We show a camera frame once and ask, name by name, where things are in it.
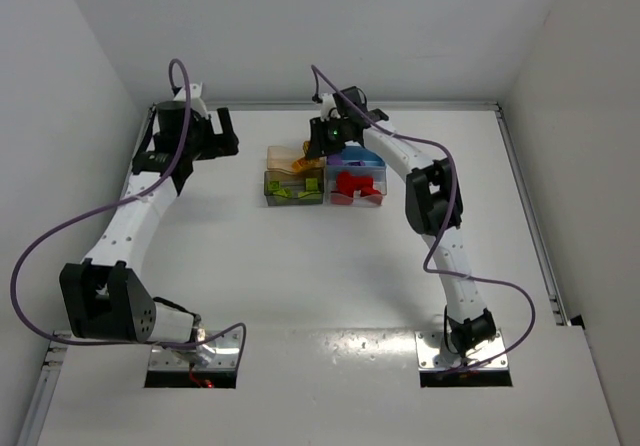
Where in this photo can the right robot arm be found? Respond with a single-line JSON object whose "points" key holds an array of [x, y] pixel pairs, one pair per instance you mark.
{"points": [[433, 205]]}

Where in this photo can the purple round lego piece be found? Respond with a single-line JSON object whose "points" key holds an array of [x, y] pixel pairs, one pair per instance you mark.
{"points": [[334, 160]]}

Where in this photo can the multicolour lego stack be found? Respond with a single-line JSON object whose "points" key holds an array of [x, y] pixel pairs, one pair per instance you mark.
{"points": [[347, 184]]}

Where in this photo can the red lego piece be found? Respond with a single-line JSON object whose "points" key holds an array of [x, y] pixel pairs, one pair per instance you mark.
{"points": [[364, 182]]}

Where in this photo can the green lego in grey container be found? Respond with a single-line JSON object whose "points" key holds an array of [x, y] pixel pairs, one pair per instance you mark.
{"points": [[309, 195]]}

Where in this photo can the grey translucent container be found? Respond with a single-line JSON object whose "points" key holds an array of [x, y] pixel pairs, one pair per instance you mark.
{"points": [[296, 188]]}

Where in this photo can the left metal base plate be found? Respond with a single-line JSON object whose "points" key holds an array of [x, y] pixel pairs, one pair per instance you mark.
{"points": [[219, 355]]}

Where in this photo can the green quarter round lego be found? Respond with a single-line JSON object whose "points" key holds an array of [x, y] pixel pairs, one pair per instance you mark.
{"points": [[284, 194]]}

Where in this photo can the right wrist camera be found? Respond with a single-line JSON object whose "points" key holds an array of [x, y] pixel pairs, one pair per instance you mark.
{"points": [[327, 105]]}

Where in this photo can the blue container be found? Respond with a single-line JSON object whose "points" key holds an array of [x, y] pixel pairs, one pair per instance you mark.
{"points": [[376, 165]]}

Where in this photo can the red lego brick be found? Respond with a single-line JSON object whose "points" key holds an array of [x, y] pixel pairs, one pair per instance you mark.
{"points": [[340, 199]]}

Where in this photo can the red half round lego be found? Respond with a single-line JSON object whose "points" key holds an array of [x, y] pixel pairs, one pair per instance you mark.
{"points": [[373, 196]]}

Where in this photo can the green rectangular lego brick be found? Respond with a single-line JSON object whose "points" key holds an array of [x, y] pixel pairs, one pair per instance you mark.
{"points": [[311, 185]]}

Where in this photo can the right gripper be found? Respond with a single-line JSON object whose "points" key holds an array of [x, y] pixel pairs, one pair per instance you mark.
{"points": [[320, 139]]}

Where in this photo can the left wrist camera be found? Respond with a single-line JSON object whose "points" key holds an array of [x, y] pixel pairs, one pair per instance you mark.
{"points": [[196, 91]]}

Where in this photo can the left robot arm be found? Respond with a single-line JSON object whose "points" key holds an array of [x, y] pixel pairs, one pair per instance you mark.
{"points": [[104, 296]]}

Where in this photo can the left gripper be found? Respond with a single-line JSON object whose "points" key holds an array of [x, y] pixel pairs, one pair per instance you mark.
{"points": [[220, 133]]}

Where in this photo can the orange translucent container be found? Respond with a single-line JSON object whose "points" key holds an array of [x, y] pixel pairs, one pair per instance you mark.
{"points": [[278, 165]]}

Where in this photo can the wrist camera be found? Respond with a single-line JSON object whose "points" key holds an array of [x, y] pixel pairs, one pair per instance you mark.
{"points": [[196, 91], [327, 105]]}

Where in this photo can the clear container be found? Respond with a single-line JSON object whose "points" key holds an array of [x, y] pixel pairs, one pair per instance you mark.
{"points": [[357, 200]]}

